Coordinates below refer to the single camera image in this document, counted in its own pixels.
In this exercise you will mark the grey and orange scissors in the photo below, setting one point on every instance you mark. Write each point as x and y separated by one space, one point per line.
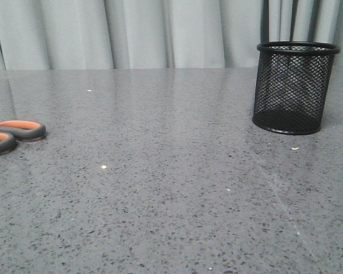
11 130

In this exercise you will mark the black mesh pen bucket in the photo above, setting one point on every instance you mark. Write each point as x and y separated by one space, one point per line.
291 86

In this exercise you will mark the grey pleated curtain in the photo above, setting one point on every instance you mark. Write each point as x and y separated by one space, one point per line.
69 35

